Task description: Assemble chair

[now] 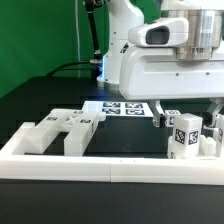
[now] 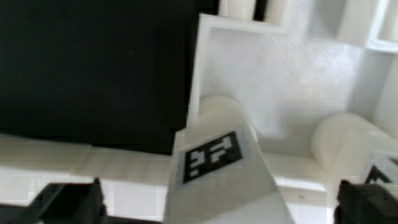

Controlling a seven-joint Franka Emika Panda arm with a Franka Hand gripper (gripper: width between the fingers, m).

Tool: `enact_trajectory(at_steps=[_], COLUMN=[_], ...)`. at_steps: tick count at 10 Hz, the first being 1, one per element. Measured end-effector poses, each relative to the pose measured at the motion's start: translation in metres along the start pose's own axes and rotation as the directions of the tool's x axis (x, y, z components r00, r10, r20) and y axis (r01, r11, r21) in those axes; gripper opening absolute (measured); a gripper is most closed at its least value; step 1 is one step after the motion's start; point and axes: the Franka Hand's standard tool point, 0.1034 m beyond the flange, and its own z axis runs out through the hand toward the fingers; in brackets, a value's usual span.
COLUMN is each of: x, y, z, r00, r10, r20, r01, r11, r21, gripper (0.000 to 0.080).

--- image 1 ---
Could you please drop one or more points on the white U-shaped fence frame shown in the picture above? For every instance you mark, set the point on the white U-shaped fence frame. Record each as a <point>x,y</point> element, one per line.
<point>16,164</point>

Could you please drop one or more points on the white chair seat block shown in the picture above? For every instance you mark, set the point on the white chair seat block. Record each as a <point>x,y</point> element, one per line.
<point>208,148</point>

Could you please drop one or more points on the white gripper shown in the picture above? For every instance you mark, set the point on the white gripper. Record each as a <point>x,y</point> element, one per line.
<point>175,58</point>

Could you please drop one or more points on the white chair back frame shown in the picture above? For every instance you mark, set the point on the white chair back frame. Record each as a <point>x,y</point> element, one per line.
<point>78,125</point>

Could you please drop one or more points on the white paper marker sheet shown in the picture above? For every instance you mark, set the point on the white paper marker sheet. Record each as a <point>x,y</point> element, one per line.
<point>124,109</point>

